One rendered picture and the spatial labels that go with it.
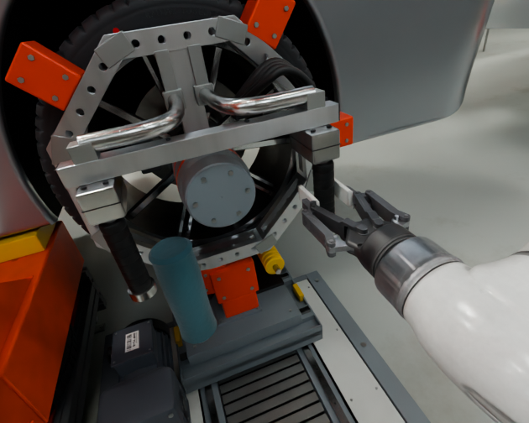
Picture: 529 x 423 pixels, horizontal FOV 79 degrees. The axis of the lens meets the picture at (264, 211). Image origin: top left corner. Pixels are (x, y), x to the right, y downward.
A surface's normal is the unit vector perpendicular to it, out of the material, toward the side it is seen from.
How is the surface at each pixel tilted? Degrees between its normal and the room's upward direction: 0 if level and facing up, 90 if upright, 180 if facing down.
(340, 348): 0
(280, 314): 0
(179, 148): 90
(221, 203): 90
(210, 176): 90
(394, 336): 0
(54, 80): 90
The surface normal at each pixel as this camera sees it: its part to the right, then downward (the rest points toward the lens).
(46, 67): 0.33, 0.47
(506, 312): -0.25, -0.78
